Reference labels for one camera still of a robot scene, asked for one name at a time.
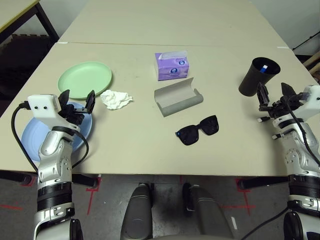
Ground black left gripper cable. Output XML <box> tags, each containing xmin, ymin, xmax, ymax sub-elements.
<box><xmin>71</xmin><ymin>129</ymin><xmax>90</xmax><ymax>170</ymax></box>

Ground red floor tape mark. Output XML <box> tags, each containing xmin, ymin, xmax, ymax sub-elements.
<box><xmin>222</xmin><ymin>178</ymin><xmax>257</xmax><ymax>216</ymax></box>
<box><xmin>86</xmin><ymin>174</ymin><xmax>103</xmax><ymax>216</ymax></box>
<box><xmin>0</xmin><ymin>204</ymin><xmax>24</xmax><ymax>211</ymax></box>

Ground green plastic plate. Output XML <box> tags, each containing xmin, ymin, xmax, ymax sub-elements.
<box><xmin>57</xmin><ymin>61</ymin><xmax>113</xmax><ymax>101</ymax></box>

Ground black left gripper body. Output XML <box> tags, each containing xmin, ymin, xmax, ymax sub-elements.
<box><xmin>58</xmin><ymin>103</ymin><xmax>88</xmax><ymax>127</ymax></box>

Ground grey robot left leg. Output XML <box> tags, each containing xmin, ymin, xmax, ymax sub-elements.
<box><xmin>120</xmin><ymin>182</ymin><xmax>154</xmax><ymax>240</ymax></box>

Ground side table with black frame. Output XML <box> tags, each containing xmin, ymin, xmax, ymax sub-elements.
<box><xmin>0</xmin><ymin>0</ymin><xmax>60</xmax><ymax>42</ymax></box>

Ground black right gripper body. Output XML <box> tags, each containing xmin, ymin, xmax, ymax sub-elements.
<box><xmin>258</xmin><ymin>94</ymin><xmax>301</xmax><ymax>120</ymax></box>

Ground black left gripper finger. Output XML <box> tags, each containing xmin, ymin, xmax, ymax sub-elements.
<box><xmin>58</xmin><ymin>89</ymin><xmax>71</xmax><ymax>111</ymax></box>
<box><xmin>83</xmin><ymin>89</ymin><xmax>97</xmax><ymax>115</ymax></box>

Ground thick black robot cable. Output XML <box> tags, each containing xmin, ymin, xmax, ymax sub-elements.
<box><xmin>241</xmin><ymin>207</ymin><xmax>291</xmax><ymax>240</ymax></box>

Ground black left wrist camera cable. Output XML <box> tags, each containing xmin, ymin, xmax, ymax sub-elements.
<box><xmin>10</xmin><ymin>100</ymin><xmax>40</xmax><ymax>175</ymax></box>

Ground black plastic cup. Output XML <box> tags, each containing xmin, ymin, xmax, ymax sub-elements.
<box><xmin>238</xmin><ymin>56</ymin><xmax>281</xmax><ymax>97</ymax></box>

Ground black table foot bar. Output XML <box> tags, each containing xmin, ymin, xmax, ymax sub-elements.
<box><xmin>0</xmin><ymin>171</ymin><xmax>33</xmax><ymax>185</ymax></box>
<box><xmin>238</xmin><ymin>176</ymin><xmax>291</xmax><ymax>191</ymax></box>
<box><xmin>72</xmin><ymin>174</ymin><xmax>100</xmax><ymax>188</ymax></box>

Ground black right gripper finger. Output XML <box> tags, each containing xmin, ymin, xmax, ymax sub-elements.
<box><xmin>256</xmin><ymin>82</ymin><xmax>270</xmax><ymax>107</ymax></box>
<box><xmin>280</xmin><ymin>82</ymin><xmax>298</xmax><ymax>101</ymax></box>

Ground purple tissue pack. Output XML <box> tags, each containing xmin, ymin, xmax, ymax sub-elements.
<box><xmin>154</xmin><ymin>49</ymin><xmax>189</xmax><ymax>82</ymax></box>

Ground grey robot leg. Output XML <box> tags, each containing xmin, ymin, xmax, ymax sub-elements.
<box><xmin>182</xmin><ymin>183</ymin><xmax>236</xmax><ymax>240</ymax></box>
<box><xmin>120</xmin><ymin>182</ymin><xmax>154</xmax><ymax>240</ymax></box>

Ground grey robot right leg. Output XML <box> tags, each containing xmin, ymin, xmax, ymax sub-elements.
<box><xmin>182</xmin><ymin>183</ymin><xmax>236</xmax><ymax>240</ymax></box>

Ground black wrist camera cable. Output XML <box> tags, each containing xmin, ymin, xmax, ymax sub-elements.
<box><xmin>10</xmin><ymin>100</ymin><xmax>40</xmax><ymax>175</ymax></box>
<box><xmin>286</xmin><ymin>94</ymin><xmax>320</xmax><ymax>167</ymax></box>

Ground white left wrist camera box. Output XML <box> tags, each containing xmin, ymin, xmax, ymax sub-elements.
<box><xmin>26</xmin><ymin>93</ymin><xmax>81</xmax><ymax>132</ymax></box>

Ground white tissue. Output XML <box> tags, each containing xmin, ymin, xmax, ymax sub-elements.
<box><xmin>99</xmin><ymin>89</ymin><xmax>134</xmax><ymax>110</ymax></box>

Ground grey glasses case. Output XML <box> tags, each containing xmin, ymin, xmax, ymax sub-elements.
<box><xmin>153</xmin><ymin>76</ymin><xmax>204</xmax><ymax>118</ymax></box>

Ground wooden frame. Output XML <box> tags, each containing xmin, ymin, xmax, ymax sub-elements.
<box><xmin>302</xmin><ymin>48</ymin><xmax>320</xmax><ymax>83</ymax></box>

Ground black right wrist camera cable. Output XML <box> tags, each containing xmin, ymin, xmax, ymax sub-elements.
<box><xmin>286</xmin><ymin>94</ymin><xmax>320</xmax><ymax>167</ymax></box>

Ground blue plastic plate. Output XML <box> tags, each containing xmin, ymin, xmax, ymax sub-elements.
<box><xmin>21</xmin><ymin>101</ymin><xmax>93</xmax><ymax>163</ymax></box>

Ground black sunglasses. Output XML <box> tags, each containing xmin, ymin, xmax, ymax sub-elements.
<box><xmin>174</xmin><ymin>114</ymin><xmax>220</xmax><ymax>147</ymax></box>

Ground dark foam floor mat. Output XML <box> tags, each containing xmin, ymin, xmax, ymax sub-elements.
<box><xmin>0</xmin><ymin>33</ymin><xmax>57</xmax><ymax>118</ymax></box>

